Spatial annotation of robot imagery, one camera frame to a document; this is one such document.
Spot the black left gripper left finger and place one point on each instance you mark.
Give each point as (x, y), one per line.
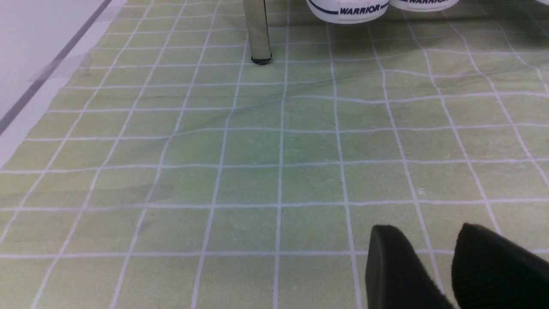
(395, 278)

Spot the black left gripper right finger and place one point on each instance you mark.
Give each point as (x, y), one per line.
(491, 272)

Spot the silver metal shoe rack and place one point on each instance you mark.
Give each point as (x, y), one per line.
(257, 27)

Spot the green checkered floor mat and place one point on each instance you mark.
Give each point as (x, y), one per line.
(167, 171)

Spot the navy canvas sneaker left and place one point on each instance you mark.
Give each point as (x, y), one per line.
(348, 11)

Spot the navy canvas sneaker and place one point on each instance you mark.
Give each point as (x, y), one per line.
(348, 11)
(423, 5)

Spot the navy canvas sneaker right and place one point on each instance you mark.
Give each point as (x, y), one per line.
(423, 5)

